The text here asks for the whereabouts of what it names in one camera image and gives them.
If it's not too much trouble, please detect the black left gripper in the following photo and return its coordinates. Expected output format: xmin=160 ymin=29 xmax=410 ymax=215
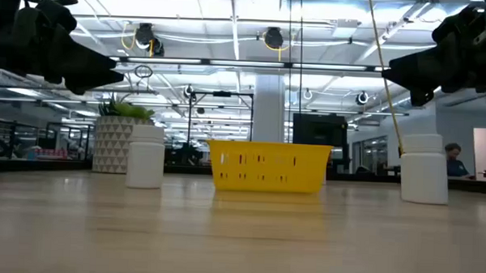
xmin=0 ymin=0 xmax=127 ymax=96

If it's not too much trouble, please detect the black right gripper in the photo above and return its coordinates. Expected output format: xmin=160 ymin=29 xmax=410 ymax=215
xmin=380 ymin=0 xmax=486 ymax=109

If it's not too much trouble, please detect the white pill bottle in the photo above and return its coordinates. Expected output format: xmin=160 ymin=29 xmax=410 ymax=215
xmin=399 ymin=132 xmax=451 ymax=206
xmin=126 ymin=124 xmax=166 ymax=190

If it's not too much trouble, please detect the yellow plastic basket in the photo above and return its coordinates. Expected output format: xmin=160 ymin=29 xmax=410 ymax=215
xmin=206 ymin=139 xmax=334 ymax=195

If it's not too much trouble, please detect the plant in triangle-patterned pot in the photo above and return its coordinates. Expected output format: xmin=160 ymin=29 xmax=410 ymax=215
xmin=92 ymin=92 xmax=157 ymax=176

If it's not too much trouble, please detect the row of red boxes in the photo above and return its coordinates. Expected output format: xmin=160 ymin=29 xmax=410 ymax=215
xmin=28 ymin=147 xmax=70 ymax=161

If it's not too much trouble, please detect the person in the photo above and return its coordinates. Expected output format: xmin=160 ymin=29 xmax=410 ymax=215
xmin=443 ymin=142 xmax=477 ymax=181

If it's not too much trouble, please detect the dark storage shelf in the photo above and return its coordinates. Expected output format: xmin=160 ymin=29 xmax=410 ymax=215
xmin=0 ymin=117 xmax=41 ymax=161

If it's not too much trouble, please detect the white pillar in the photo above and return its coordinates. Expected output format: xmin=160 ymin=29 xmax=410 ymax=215
xmin=252 ymin=74 xmax=288 ymax=143

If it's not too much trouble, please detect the long ceiling light strip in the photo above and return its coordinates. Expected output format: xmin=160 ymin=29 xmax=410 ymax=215
xmin=109 ymin=55 xmax=392 ymax=74

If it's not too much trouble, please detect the yellow hanging cable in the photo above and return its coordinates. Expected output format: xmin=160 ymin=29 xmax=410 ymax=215
xmin=361 ymin=0 xmax=411 ymax=157

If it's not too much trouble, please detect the hanging black cable loop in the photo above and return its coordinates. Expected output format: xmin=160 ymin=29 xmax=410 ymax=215
xmin=133 ymin=64 xmax=154 ymax=79

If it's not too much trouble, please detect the black ceiling cable reel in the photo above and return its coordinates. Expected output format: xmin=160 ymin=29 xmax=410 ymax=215
xmin=263 ymin=26 xmax=285 ymax=50
xmin=134 ymin=22 xmax=166 ymax=58

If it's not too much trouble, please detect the black background frame stand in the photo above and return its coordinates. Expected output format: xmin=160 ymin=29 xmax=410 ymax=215
xmin=187 ymin=89 xmax=255 ymax=143

